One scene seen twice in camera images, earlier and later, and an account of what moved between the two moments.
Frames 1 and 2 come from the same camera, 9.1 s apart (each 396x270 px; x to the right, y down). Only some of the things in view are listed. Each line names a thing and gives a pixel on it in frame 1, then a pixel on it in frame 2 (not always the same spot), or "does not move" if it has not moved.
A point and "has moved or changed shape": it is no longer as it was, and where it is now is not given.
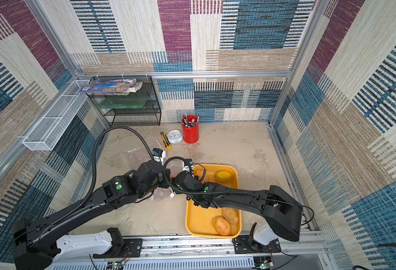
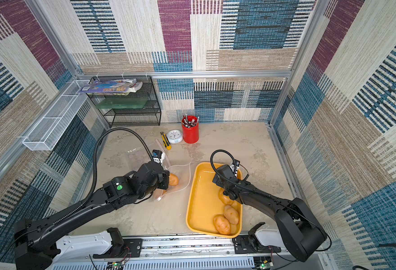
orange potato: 199,172 has moved or changed shape
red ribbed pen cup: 190,129 does not move
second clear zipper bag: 135,158 does not move
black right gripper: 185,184 -> 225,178
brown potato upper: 230,215 does not move
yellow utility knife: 165,140 does not move
